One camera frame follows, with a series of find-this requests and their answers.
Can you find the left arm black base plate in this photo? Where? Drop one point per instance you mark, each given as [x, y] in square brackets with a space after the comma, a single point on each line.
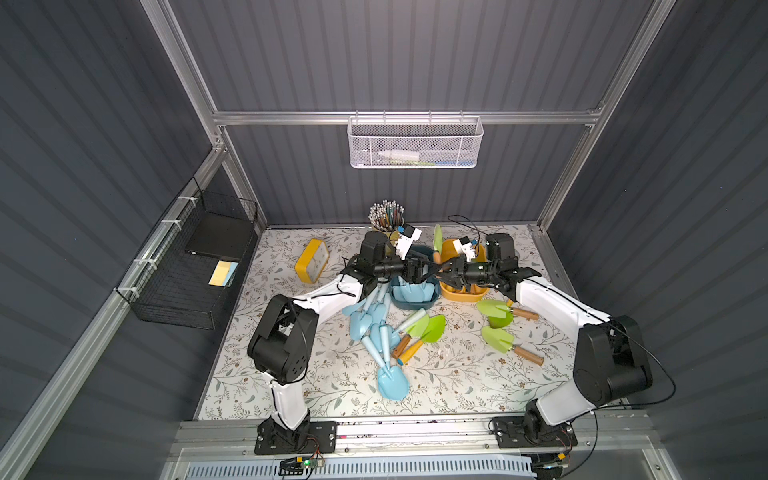
[309, 437]

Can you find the black wire wall basket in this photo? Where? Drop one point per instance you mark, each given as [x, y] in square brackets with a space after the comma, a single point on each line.
[171, 286]

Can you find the green shovel wooden handle right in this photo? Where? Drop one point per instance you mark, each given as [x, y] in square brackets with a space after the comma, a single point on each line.
[504, 342]

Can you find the yellow storage box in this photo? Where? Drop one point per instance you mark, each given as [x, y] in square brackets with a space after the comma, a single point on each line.
[473, 294]

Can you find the black notebook in basket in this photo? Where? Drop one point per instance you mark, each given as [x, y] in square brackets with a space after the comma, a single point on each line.
[222, 237]

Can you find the teal storage box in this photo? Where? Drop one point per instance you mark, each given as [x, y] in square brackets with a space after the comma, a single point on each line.
[407, 296]

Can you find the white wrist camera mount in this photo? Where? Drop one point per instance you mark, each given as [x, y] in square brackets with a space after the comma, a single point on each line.
[465, 247]

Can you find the small green circuit board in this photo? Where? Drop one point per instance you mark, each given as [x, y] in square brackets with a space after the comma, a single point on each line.
[300, 466]

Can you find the bundle of colored pencils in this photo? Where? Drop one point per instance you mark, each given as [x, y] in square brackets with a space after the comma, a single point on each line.
[386, 216]

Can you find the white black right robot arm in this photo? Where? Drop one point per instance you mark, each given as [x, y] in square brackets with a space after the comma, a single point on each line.
[610, 361]

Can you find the green shovel brown handle front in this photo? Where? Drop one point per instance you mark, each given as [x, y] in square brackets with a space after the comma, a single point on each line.
[437, 239]

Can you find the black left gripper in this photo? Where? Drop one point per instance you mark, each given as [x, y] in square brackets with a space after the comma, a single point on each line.
[409, 267]

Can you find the yellow sticky note pad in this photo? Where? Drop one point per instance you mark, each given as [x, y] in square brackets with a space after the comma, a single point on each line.
[223, 273]

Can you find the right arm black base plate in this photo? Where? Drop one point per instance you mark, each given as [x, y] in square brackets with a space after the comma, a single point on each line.
[521, 431]

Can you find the white mesh wall basket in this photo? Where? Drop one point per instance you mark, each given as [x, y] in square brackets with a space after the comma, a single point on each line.
[444, 142]

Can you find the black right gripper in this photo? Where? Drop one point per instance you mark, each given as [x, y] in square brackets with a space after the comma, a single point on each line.
[459, 274]

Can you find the light blue shovel front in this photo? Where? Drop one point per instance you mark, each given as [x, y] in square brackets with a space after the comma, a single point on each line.
[392, 382]

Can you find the white bottle in mesh basket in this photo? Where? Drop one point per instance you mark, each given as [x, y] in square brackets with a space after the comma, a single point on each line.
[399, 155]

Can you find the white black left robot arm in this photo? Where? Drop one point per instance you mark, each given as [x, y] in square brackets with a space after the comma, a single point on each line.
[282, 343]

